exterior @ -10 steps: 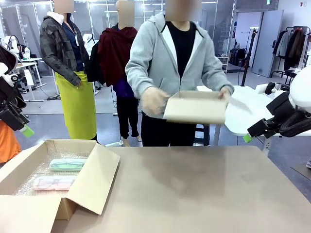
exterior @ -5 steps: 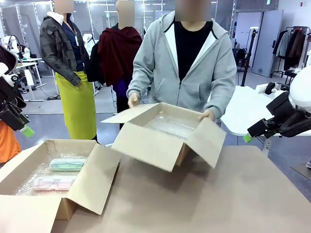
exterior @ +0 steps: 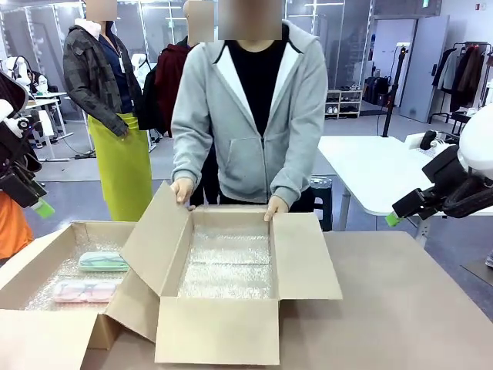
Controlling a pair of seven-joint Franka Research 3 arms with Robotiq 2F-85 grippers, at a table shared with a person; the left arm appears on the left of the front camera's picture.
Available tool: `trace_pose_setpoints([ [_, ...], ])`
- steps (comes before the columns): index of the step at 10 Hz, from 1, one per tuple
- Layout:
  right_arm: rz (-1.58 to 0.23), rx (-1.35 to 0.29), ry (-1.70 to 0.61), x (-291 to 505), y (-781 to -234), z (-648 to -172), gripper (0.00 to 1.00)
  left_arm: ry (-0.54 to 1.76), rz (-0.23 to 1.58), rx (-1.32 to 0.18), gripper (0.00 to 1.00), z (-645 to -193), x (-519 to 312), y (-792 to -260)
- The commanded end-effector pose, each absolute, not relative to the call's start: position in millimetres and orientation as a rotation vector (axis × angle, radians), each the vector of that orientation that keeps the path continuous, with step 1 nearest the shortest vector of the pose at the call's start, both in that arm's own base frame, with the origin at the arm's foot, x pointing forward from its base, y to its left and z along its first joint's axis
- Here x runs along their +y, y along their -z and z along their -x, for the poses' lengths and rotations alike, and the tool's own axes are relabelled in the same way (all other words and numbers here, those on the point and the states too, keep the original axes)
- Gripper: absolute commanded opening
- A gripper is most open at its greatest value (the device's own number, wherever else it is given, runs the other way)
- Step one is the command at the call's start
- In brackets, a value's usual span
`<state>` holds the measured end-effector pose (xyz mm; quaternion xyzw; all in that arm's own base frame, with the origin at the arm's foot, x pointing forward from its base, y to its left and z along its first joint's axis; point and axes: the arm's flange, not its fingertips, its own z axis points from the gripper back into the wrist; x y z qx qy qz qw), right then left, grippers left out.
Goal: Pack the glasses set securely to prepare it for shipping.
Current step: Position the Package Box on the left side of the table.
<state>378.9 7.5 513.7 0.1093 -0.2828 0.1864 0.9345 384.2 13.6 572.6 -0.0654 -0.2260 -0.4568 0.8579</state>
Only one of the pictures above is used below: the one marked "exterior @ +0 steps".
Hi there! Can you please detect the mannequin in plaid jacket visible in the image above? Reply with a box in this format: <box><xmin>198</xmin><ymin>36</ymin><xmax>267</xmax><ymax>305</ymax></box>
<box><xmin>62</xmin><ymin>0</ymin><xmax>155</xmax><ymax>223</ymax></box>

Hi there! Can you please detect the shoe rack with shoes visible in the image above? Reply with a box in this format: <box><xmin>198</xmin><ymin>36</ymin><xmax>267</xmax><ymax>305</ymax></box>
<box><xmin>325</xmin><ymin>89</ymin><xmax>363</xmax><ymax>119</ymax></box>

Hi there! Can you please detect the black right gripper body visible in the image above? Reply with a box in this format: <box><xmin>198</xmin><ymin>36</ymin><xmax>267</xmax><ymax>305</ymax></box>
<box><xmin>422</xmin><ymin>146</ymin><xmax>471</xmax><ymax>196</ymax></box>

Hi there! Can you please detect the clothes rack with garments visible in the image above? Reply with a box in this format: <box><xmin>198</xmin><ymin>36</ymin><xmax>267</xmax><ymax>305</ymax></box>
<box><xmin>429</xmin><ymin>41</ymin><xmax>488</xmax><ymax>124</ymax></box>

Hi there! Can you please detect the person's right hand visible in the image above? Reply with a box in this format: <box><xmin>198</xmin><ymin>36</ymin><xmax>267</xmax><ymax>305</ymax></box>
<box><xmin>169</xmin><ymin>179</ymin><xmax>196</xmax><ymax>212</ymax></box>

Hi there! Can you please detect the pink glasses case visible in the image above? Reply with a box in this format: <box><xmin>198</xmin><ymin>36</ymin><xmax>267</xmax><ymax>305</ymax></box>
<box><xmin>52</xmin><ymin>280</ymin><xmax>117</xmax><ymax>304</ymax></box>

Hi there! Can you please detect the black stool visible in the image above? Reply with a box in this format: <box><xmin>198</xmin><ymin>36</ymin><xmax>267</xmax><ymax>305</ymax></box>
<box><xmin>309</xmin><ymin>176</ymin><xmax>333</xmax><ymax>232</ymax></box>

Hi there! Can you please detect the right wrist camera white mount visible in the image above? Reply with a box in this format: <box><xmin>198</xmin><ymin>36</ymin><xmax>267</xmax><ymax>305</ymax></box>
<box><xmin>405</xmin><ymin>130</ymin><xmax>450</xmax><ymax>152</ymax></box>

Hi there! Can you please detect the yellow-green skirt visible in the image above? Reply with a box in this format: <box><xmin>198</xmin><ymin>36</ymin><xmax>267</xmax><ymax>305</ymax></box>
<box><xmin>87</xmin><ymin>113</ymin><xmax>154</xmax><ymax>223</ymax></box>

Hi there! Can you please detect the seated person in black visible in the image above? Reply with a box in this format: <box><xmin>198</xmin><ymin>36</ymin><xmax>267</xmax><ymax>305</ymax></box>
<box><xmin>29</xmin><ymin>71</ymin><xmax>49</xmax><ymax>96</ymax></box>

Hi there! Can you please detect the black utility cart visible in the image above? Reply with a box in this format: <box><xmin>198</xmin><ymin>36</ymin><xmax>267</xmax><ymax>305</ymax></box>
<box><xmin>448</xmin><ymin>110</ymin><xmax>482</xmax><ymax>136</ymax></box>

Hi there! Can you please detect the green glasses case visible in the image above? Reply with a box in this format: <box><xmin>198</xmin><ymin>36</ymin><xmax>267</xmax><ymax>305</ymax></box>
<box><xmin>78</xmin><ymin>251</ymin><xmax>130</xmax><ymax>273</ymax></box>

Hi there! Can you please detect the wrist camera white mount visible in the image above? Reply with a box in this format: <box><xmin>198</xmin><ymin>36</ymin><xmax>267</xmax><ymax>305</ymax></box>
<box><xmin>3</xmin><ymin>117</ymin><xmax>32</xmax><ymax>139</ymax></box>
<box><xmin>405</xmin><ymin>130</ymin><xmax>450</xmax><ymax>152</ymax></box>

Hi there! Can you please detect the bubble wrap sheet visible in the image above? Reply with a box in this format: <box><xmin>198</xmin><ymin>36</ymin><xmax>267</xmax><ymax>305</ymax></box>
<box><xmin>176</xmin><ymin>225</ymin><xmax>275</xmax><ymax>301</ymax></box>
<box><xmin>25</xmin><ymin>230</ymin><xmax>130</xmax><ymax>312</ymax></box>

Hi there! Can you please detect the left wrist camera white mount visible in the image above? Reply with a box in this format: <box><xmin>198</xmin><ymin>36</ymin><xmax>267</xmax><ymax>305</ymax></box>
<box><xmin>3</xmin><ymin>117</ymin><xmax>32</xmax><ymax>139</ymax></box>

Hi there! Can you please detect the person's left hand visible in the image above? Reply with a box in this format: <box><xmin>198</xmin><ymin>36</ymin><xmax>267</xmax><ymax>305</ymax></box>
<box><xmin>263</xmin><ymin>194</ymin><xmax>290</xmax><ymax>223</ymax></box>

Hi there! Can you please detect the person's left forearm grey sleeve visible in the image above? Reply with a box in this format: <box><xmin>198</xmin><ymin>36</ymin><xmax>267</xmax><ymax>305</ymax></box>
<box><xmin>269</xmin><ymin>142</ymin><xmax>323</xmax><ymax>204</ymax></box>

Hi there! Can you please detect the cardboard box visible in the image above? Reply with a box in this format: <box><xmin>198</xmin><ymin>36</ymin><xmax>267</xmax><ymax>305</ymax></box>
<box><xmin>0</xmin><ymin>220</ymin><xmax>163</xmax><ymax>370</ymax></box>
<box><xmin>119</xmin><ymin>180</ymin><xmax>344</xmax><ymax>365</ymax></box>

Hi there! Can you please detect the black luggage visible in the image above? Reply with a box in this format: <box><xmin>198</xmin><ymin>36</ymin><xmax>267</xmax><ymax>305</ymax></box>
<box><xmin>364</xmin><ymin>76</ymin><xmax>394</xmax><ymax>107</ymax></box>

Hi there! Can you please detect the black tripod stand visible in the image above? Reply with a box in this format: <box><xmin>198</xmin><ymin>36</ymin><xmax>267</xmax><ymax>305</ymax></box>
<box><xmin>381</xmin><ymin>44</ymin><xmax>409</xmax><ymax>138</ymax></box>

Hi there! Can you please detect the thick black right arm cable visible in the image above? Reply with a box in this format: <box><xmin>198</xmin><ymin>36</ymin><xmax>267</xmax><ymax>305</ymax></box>
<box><xmin>441</xmin><ymin>175</ymin><xmax>493</xmax><ymax>220</ymax></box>

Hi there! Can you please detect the white side table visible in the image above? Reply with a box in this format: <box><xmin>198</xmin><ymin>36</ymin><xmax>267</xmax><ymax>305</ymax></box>
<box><xmin>318</xmin><ymin>134</ymin><xmax>493</xmax><ymax>247</ymax></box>

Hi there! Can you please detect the person's right forearm grey sleeve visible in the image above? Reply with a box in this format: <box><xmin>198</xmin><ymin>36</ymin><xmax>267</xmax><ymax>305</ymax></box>
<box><xmin>170</xmin><ymin>126</ymin><xmax>211</xmax><ymax>186</ymax></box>

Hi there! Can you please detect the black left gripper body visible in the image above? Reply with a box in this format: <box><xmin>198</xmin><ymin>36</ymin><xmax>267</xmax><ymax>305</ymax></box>
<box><xmin>0</xmin><ymin>130</ymin><xmax>42</xmax><ymax>180</ymax></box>

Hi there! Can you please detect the person in grey hoodie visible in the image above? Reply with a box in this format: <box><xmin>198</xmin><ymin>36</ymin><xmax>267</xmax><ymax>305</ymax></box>
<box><xmin>169</xmin><ymin>0</ymin><xmax>328</xmax><ymax>217</ymax></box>

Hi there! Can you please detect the mannequin in dark red jacket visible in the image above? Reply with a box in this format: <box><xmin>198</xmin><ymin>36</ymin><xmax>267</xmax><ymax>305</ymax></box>
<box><xmin>136</xmin><ymin>0</ymin><xmax>220</xmax><ymax>205</ymax></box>

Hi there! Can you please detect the white office desk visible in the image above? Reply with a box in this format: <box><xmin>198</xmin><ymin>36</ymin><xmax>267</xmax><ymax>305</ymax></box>
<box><xmin>22</xmin><ymin>91</ymin><xmax>75</xmax><ymax>162</ymax></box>

